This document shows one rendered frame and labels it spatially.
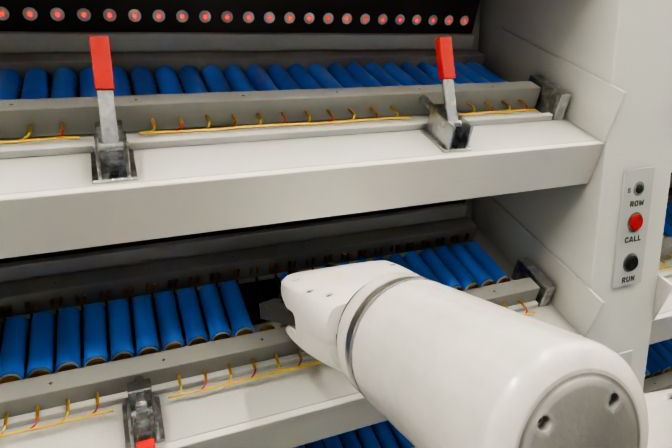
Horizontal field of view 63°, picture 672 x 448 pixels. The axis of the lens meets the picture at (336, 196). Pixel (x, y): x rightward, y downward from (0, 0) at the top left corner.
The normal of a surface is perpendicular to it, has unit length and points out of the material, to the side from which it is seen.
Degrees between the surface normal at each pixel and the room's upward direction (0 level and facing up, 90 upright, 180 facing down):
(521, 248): 90
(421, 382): 67
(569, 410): 75
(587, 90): 90
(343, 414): 111
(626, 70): 90
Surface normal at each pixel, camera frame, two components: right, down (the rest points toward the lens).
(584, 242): -0.92, 0.11
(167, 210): 0.37, 0.54
